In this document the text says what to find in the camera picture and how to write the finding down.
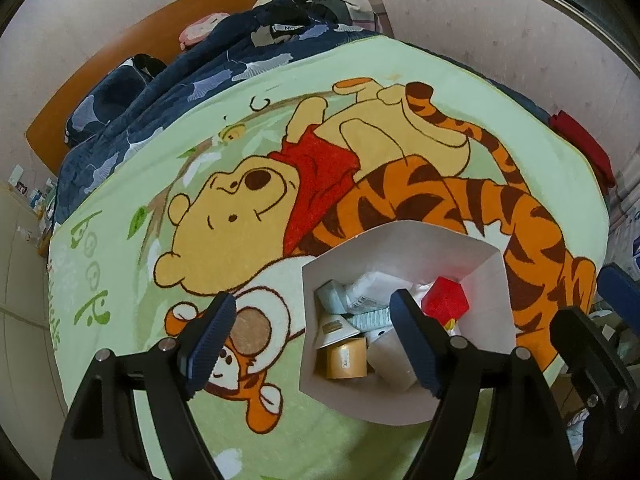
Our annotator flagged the white paper box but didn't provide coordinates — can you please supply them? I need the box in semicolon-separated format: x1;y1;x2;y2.
299;220;516;425

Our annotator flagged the crinkled white plastic packet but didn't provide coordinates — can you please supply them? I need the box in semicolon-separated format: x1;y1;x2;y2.
345;271;401;311

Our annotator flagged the navy leaf print pillow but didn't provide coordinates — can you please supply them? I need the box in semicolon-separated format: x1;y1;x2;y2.
65;55;168;148

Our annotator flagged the red box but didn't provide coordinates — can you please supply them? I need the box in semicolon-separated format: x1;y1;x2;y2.
421;276;470;322

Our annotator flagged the gold box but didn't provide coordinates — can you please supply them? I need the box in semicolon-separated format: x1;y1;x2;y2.
316;338;368;380

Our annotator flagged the pile of dark clothes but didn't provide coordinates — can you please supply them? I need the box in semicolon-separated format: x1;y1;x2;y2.
250;0;391;36

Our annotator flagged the red cloth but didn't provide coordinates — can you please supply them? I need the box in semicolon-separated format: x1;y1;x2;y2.
547;110;617;188

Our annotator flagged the navy leaf print quilt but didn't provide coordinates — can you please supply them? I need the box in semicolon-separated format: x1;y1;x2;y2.
52;0;391;226

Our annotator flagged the blue packet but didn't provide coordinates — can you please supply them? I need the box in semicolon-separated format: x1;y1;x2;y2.
316;281;351;315

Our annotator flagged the cream wardrobe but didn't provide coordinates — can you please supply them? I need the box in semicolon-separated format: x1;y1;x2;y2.
0;180;68;431

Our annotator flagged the green cartoon printed blanket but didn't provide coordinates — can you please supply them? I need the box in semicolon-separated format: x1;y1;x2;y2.
47;35;611;480

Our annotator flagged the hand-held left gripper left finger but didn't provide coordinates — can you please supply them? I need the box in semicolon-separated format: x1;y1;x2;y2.
50;291;237;480

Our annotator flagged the wooden headboard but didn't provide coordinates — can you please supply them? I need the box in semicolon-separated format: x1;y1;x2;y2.
25;0;273;171

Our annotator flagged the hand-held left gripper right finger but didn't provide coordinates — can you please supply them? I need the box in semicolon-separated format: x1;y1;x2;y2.
389;288;581;480

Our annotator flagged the white fabric pouch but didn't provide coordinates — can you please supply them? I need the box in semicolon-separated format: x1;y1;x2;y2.
367;332;421;391

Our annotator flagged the pink plush toy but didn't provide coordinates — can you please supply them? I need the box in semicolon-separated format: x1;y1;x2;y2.
179;14;226;51

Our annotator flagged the white hand cream tube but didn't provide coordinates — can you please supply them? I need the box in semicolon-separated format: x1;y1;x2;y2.
347;308;393;331

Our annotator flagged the wooden nightstand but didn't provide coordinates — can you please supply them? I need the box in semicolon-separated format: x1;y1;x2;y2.
7;165;58;256

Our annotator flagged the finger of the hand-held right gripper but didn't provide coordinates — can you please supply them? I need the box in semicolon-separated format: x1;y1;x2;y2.
597;264;640;333
550;306;636;411

